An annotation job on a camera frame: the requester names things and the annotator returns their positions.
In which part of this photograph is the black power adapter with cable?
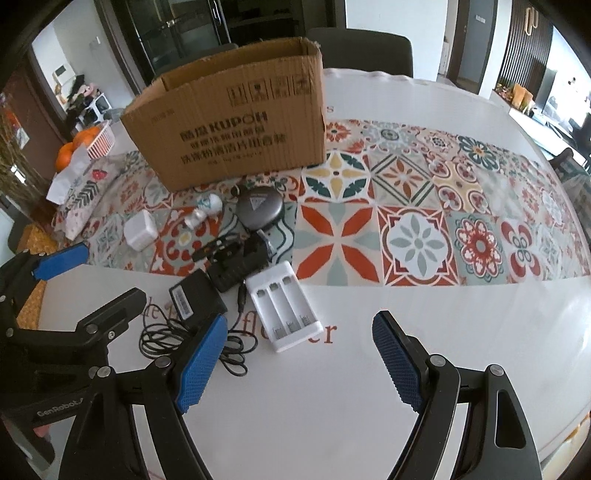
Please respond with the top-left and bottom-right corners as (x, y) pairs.
(139, 270), (260, 379)

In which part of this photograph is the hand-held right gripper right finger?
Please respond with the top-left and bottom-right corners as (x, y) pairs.
(373, 311), (543, 480)

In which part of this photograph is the vase of dried red flowers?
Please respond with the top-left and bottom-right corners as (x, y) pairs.
(0, 90), (35, 185)

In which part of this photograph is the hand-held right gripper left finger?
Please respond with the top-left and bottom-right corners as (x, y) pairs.
(60, 314), (228, 480)

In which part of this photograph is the white battery charger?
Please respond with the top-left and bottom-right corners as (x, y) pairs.
(245, 261), (325, 354)

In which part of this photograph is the flat screen television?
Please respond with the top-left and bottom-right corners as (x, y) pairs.
(533, 68), (560, 112)

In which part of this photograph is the white cube charger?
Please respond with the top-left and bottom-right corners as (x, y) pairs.
(124, 211), (160, 252)

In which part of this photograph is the black glass sliding door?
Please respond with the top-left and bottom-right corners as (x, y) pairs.
(95, 0), (345, 93)

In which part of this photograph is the dark interior door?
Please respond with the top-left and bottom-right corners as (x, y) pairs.
(443, 0), (490, 84)

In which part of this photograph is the brown entrance door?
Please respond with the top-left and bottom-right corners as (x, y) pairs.
(0, 46), (70, 153)

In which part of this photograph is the patterned tissue pack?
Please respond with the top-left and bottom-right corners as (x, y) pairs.
(51, 154), (139, 241)

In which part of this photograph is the white tissue paper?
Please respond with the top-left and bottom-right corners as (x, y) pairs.
(46, 159), (95, 204)

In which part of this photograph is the round grey case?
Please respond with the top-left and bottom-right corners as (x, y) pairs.
(231, 184), (283, 232)

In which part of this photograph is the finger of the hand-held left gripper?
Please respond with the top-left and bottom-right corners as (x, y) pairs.
(14, 287), (147, 366)
(0, 244), (89, 334)

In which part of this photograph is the small black rectangular gadget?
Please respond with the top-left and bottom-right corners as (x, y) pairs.
(191, 235), (243, 264)

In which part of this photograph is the pink white fruit basket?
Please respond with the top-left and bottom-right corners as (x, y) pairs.
(85, 121), (116, 160)

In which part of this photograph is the black battery charger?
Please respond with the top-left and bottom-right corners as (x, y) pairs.
(205, 231), (278, 294)

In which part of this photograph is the orange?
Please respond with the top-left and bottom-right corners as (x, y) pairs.
(73, 127), (102, 148)
(55, 142), (75, 172)

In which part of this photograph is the white tablecloth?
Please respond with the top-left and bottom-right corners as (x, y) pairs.
(9, 67), (591, 480)

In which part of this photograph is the brown cardboard box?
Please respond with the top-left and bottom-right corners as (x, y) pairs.
(121, 37), (327, 192)

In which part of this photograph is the white shoe rack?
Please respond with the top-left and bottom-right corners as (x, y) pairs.
(67, 80), (112, 132)

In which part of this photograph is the dark dining chair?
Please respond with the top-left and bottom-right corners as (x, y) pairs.
(152, 44), (241, 88)
(307, 28), (413, 77)

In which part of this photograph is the chair with patterned blanket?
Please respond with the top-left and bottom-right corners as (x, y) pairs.
(551, 148), (591, 185)

